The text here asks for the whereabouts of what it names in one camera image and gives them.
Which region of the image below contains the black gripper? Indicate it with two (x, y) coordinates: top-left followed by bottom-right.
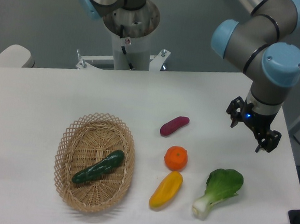
(226, 96), (282, 153)

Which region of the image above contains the dark green cucumber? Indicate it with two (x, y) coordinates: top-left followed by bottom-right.
(72, 150), (125, 184)

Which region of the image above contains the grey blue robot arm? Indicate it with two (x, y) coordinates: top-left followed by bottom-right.
(79, 0), (300, 152)

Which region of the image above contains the woven wicker basket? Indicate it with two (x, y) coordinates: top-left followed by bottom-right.
(54, 113), (135, 213)

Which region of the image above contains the green bok choy toy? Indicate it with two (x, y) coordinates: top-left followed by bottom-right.
(192, 168), (244, 219)

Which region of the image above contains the orange pumpkin toy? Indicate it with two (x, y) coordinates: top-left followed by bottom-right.
(164, 146), (188, 171)

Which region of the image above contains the purple sweet potato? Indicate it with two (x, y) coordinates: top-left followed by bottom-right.
(160, 116), (190, 137)

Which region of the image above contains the yellow pepper toy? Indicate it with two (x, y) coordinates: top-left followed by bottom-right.
(149, 171), (183, 210)

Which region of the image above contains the white chair armrest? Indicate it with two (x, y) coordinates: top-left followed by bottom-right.
(0, 44), (35, 68)

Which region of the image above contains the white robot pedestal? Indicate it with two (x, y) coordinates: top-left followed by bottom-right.
(75, 0), (176, 77)

